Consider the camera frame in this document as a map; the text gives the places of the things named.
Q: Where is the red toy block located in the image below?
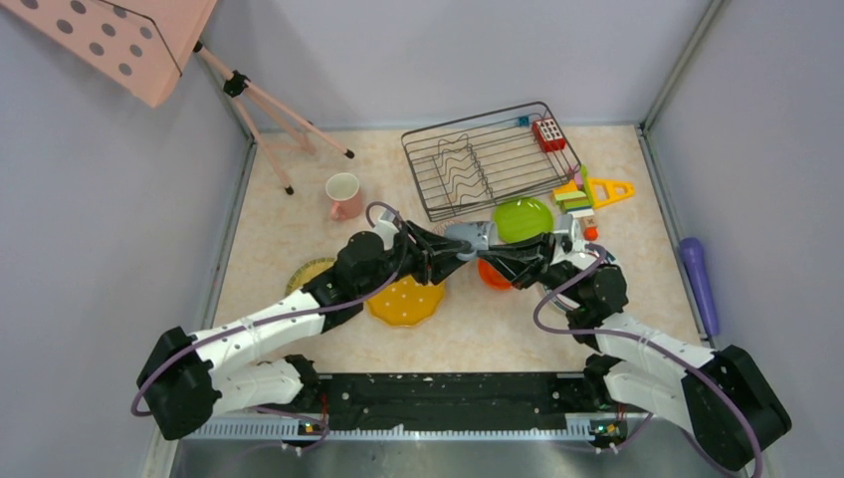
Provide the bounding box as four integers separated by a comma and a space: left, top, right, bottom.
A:
531, 118, 567, 153

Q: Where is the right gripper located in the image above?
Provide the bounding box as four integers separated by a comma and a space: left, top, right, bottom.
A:
478, 231, 588, 307

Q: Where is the orange ball toy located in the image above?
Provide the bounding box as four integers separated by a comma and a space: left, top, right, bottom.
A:
583, 227, 599, 242

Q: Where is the purple handle tool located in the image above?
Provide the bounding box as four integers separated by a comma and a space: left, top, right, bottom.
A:
679, 237, 721, 337

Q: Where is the yellow polka dot plate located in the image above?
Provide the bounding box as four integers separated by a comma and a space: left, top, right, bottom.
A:
365, 276, 446, 328

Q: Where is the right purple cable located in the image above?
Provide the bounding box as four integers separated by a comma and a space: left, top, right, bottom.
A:
532, 242, 764, 478

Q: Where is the grey mug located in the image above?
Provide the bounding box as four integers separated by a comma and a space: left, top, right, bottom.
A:
444, 221, 500, 262

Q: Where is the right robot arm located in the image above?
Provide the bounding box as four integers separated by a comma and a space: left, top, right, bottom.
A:
469, 222, 792, 476

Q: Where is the round bamboo tray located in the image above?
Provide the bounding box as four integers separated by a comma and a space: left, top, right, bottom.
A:
285, 257, 335, 296

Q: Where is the colourful toy block stack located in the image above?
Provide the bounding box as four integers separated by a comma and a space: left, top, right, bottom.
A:
551, 165, 597, 230

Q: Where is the orange bowl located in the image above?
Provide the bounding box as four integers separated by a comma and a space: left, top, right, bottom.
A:
477, 259, 513, 291

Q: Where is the white plate green rim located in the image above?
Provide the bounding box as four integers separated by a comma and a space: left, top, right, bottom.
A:
540, 261, 628, 314

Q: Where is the black wire dish rack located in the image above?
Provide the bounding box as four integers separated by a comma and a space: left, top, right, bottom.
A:
400, 102, 581, 222

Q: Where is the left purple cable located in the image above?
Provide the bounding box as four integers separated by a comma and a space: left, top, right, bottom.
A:
129, 200, 405, 456

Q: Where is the purple cable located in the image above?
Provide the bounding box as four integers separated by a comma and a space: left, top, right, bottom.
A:
129, 200, 405, 456
532, 242, 764, 478

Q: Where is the blue red patterned bowl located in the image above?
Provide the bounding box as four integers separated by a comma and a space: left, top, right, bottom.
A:
433, 221, 456, 237

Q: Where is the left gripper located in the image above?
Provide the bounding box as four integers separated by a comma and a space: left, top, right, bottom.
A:
358, 220, 471, 297

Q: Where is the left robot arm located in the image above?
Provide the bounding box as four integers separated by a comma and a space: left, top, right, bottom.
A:
131, 215, 495, 440

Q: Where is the pink mug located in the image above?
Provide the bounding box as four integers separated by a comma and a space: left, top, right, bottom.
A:
324, 172, 364, 221

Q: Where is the pink perforated stand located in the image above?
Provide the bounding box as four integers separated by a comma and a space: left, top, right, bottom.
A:
1, 0, 355, 194

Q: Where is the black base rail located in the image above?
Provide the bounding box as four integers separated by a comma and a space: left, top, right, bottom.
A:
288, 371, 617, 432

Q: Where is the yellow triangle toy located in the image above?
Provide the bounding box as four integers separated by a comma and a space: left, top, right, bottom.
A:
585, 177, 636, 209

